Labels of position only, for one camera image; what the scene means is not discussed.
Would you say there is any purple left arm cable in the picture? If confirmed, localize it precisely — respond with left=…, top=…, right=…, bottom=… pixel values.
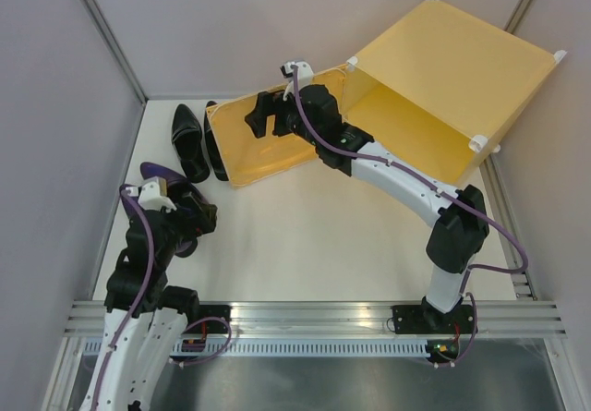
left=87, top=184, right=232, bottom=411

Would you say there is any yellow cabinet door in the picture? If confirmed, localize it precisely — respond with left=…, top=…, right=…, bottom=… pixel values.
left=205, top=63, right=348, bottom=189

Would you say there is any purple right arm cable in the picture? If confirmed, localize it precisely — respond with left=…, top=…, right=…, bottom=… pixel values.
left=282, top=71, right=530, bottom=310

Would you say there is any black leather shoe right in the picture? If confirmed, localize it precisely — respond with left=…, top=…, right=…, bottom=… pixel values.
left=203, top=111, right=229, bottom=182

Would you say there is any aluminium mounting rail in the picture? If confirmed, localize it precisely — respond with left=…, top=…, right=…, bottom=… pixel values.
left=64, top=299, right=568, bottom=338

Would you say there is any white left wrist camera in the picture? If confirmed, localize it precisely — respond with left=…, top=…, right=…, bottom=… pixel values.
left=138, top=176, right=176, bottom=212

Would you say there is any aluminium frame post left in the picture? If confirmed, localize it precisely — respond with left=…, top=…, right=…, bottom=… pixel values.
left=80, top=0, right=149, bottom=106

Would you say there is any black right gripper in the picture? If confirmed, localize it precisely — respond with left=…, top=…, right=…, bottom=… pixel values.
left=245, top=90, right=320, bottom=147

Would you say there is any white slotted cable duct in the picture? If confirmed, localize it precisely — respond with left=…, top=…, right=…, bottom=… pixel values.
left=82, top=338, right=430, bottom=358

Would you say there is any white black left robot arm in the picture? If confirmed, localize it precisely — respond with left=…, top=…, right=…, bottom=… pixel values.
left=81, top=183, right=217, bottom=410

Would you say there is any black leather shoe left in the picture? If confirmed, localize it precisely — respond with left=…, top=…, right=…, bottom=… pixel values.
left=171, top=103, right=210, bottom=183

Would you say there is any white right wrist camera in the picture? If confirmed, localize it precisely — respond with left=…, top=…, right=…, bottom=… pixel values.
left=280, top=60, right=315, bottom=89

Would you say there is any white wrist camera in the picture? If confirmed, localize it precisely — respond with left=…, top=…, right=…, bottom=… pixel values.
left=280, top=60, right=315, bottom=89
left=138, top=176, right=176, bottom=212

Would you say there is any black leather shoe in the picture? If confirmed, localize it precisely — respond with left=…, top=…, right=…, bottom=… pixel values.
left=171, top=103, right=210, bottom=183
left=203, top=111, right=229, bottom=182

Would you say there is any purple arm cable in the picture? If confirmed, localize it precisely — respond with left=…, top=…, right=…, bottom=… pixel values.
left=282, top=71, right=530, bottom=310
left=87, top=184, right=232, bottom=411

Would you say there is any yellow plastic shoe cabinet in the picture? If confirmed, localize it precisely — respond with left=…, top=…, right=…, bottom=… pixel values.
left=341, top=0, right=564, bottom=185

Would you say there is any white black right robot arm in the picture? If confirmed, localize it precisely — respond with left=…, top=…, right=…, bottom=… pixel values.
left=244, top=85, right=489, bottom=332

